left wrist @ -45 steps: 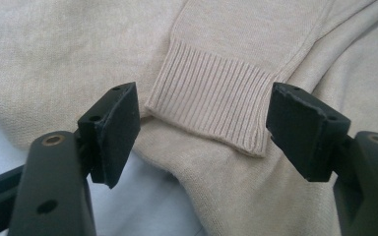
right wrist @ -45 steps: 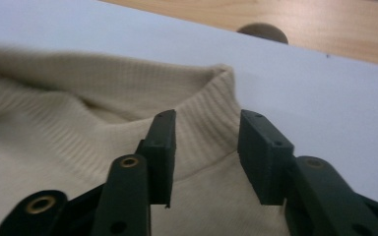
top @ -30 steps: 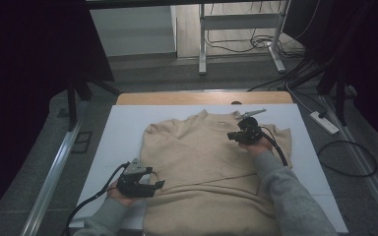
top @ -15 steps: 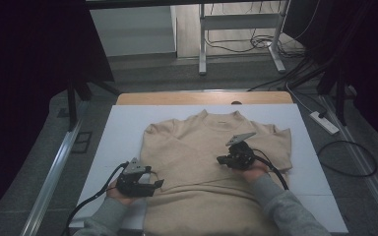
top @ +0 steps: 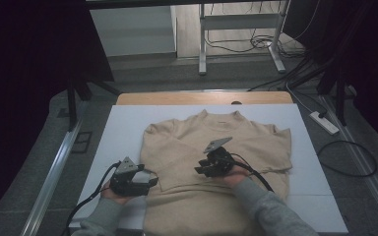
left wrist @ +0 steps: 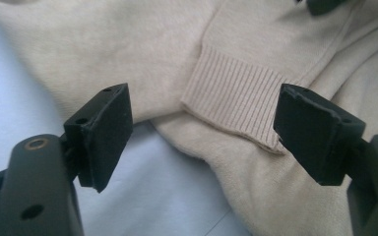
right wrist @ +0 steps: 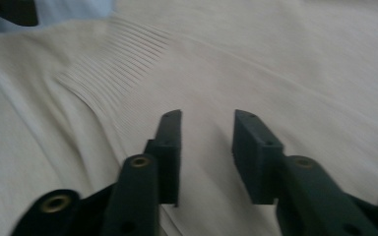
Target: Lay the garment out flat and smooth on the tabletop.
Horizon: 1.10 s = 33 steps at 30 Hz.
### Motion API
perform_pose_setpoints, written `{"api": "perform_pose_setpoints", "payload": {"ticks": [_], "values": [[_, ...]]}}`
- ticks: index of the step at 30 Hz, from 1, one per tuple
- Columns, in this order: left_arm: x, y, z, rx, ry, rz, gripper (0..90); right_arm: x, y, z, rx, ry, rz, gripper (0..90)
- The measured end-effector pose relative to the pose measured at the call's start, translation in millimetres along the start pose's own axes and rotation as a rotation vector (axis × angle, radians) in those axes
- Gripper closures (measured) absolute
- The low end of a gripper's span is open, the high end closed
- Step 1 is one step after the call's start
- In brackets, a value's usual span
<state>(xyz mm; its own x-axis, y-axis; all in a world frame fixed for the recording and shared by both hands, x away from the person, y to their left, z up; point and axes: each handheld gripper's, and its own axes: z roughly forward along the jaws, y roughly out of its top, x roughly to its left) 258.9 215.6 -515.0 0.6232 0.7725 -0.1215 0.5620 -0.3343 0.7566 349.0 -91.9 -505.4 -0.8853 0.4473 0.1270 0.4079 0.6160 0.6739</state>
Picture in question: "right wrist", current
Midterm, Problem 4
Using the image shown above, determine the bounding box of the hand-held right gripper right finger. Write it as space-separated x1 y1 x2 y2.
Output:
231 109 378 236

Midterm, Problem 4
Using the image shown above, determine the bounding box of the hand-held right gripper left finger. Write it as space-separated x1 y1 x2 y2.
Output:
100 109 183 236

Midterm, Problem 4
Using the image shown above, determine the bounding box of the beige knit sweater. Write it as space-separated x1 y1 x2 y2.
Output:
0 0 378 236

